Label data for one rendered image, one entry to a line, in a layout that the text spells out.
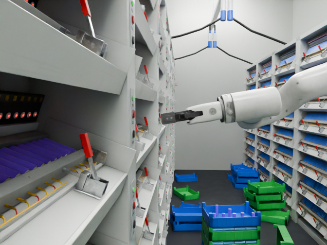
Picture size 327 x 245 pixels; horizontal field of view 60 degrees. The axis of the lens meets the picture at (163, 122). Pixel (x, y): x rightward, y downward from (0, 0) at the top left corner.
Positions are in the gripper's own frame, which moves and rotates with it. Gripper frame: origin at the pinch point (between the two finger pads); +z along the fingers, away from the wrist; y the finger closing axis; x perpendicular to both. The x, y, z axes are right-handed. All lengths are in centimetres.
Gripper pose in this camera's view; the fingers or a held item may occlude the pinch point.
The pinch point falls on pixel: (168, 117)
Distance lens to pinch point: 83.3
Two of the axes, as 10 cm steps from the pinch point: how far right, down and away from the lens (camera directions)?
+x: -1.6, -9.9, -0.4
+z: -9.9, 1.6, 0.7
